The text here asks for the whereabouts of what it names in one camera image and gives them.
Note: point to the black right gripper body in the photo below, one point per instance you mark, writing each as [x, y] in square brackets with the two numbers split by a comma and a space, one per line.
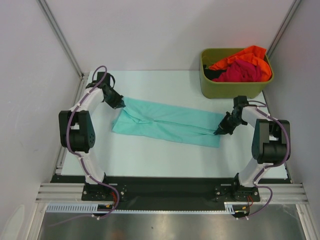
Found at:
[227, 123]

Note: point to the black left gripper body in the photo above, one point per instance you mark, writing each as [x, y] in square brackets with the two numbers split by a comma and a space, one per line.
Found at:
[114, 98]

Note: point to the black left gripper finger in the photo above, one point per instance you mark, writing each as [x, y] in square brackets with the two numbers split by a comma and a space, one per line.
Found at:
[116, 106]
[121, 102]

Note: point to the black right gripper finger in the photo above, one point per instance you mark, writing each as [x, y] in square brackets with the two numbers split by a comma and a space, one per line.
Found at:
[226, 131]
[222, 125]

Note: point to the teal t shirt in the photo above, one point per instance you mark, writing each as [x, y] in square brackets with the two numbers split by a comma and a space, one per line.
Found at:
[168, 122]

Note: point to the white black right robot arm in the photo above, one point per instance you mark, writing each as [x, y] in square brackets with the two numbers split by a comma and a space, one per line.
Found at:
[271, 143]

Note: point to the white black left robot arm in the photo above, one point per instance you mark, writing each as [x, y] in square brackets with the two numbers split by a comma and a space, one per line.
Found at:
[76, 129]

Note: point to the olive green plastic bin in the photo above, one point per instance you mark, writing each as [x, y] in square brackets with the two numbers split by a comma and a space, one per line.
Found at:
[226, 90]

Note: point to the black garment in bin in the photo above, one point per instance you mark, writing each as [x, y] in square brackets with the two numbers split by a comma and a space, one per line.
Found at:
[212, 75]

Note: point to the magenta t shirt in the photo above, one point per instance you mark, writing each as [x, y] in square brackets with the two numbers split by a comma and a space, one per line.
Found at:
[239, 71]

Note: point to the orange t shirt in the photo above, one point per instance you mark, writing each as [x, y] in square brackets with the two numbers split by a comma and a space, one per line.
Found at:
[253, 54]

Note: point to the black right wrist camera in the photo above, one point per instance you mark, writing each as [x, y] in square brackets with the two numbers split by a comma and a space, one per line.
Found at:
[240, 101]

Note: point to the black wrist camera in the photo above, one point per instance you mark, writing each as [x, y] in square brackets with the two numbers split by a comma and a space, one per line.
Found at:
[108, 80]
[240, 101]

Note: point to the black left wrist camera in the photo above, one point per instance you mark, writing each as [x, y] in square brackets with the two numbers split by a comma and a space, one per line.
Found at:
[108, 80]

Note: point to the aluminium corner post left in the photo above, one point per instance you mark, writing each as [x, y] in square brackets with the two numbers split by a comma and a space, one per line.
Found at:
[57, 31]

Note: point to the aluminium corner post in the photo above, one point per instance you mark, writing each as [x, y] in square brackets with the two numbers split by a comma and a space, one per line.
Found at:
[283, 26]
[57, 31]

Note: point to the white slotted cable duct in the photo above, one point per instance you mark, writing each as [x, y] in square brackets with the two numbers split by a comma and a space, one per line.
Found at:
[95, 208]

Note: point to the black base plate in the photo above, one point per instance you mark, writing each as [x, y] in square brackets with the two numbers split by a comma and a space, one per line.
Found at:
[162, 193]

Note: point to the aluminium front rail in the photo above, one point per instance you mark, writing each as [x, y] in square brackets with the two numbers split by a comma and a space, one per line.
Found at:
[72, 193]

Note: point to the aluminium corner post right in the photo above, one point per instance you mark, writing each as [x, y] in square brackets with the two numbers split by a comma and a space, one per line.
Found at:
[283, 26]

